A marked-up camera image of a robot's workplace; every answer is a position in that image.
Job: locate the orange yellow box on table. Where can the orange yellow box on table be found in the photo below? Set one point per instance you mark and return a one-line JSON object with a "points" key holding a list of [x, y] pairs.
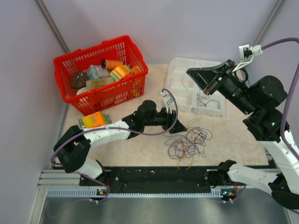
{"points": [[94, 120]]}

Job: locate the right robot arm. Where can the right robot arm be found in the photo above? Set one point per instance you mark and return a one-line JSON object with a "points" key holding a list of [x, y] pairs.
{"points": [[259, 103]]}

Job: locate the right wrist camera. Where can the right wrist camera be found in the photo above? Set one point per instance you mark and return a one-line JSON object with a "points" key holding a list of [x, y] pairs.
{"points": [[247, 54]]}

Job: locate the teal grey box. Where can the teal grey box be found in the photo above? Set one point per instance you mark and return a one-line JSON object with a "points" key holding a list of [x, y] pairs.
{"points": [[96, 72]]}

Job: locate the clear compartment tray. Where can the clear compartment tray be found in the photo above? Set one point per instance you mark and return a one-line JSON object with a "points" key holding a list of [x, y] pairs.
{"points": [[189, 97]]}

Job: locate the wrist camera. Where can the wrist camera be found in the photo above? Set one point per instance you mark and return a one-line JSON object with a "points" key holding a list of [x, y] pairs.
{"points": [[166, 101], [247, 54]]}

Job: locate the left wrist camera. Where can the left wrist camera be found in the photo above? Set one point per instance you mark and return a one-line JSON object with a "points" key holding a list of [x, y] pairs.
{"points": [[166, 101]]}

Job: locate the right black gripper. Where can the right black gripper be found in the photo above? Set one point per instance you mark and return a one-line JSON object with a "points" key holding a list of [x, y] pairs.
{"points": [[203, 76]]}

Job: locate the red plastic basket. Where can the red plastic basket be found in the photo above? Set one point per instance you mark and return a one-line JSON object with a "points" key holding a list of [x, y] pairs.
{"points": [[121, 48]]}

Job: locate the striped yellow green box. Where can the striped yellow green box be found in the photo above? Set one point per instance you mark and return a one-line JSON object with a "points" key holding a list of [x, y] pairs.
{"points": [[120, 72]]}

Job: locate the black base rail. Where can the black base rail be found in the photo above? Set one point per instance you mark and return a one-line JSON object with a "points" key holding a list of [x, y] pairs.
{"points": [[156, 180]]}

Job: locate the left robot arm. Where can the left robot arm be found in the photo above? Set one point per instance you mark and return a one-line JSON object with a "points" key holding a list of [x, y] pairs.
{"points": [[73, 147]]}

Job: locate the brown round item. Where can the brown round item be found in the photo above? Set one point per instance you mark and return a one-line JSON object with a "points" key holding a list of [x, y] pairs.
{"points": [[78, 80]]}

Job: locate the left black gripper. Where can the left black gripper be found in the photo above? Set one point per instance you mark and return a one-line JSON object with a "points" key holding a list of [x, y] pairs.
{"points": [[169, 119]]}

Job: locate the beige carton box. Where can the beige carton box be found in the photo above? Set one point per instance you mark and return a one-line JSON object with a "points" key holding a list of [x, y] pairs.
{"points": [[97, 83]]}

